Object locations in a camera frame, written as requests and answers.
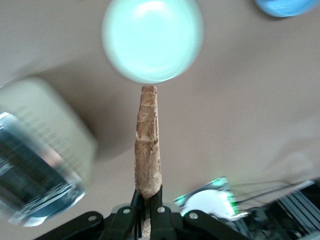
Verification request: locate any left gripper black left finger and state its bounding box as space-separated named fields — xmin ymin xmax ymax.
xmin=37 ymin=188 xmax=145 ymax=240

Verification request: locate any toasted bread slice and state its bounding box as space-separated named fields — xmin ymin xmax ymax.
xmin=134 ymin=84 xmax=163 ymax=237

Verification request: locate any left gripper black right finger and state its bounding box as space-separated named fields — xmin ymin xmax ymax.
xmin=149 ymin=184 xmax=249 ymax=240

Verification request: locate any light green round plate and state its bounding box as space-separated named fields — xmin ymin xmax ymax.
xmin=101 ymin=0 xmax=205 ymax=85

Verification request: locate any beige chrome toaster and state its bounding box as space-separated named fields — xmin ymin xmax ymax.
xmin=0 ymin=76 xmax=99 ymax=228

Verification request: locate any black base power cable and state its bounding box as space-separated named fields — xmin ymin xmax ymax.
xmin=228 ymin=179 xmax=305 ymax=201

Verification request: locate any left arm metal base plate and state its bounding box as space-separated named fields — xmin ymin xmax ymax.
xmin=173 ymin=176 xmax=250 ymax=223

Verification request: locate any blue round plate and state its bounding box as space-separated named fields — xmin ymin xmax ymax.
xmin=253 ymin=0 xmax=320 ymax=18

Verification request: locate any dark aluminium frame structure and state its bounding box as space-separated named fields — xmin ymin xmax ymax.
xmin=249 ymin=179 xmax=320 ymax=240

